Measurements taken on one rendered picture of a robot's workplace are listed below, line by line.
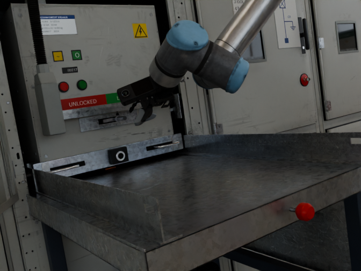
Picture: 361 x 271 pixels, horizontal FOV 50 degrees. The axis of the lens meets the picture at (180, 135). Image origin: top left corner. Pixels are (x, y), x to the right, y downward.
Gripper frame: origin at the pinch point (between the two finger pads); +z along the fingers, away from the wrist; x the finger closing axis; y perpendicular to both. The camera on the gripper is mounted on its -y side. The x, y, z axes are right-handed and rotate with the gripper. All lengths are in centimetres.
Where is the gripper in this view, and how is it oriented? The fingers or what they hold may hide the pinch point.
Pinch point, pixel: (132, 116)
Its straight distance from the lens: 119.1
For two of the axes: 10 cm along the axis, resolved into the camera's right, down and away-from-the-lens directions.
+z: -4.2, 5.0, 7.6
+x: -4.2, -8.5, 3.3
